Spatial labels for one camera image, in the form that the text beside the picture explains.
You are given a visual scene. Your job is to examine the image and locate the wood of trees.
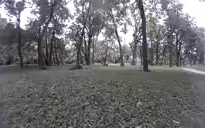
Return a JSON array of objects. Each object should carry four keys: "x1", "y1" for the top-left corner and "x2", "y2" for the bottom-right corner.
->
[{"x1": 0, "y1": 0, "x2": 205, "y2": 73}]

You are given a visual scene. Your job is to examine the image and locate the leaf-strewn grass ground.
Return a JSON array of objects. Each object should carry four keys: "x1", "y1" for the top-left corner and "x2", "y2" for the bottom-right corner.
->
[{"x1": 0, "y1": 63, "x2": 205, "y2": 128}]

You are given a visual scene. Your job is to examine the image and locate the pale paved path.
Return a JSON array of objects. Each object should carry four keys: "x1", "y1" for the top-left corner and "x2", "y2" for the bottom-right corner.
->
[{"x1": 181, "y1": 67, "x2": 205, "y2": 78}]

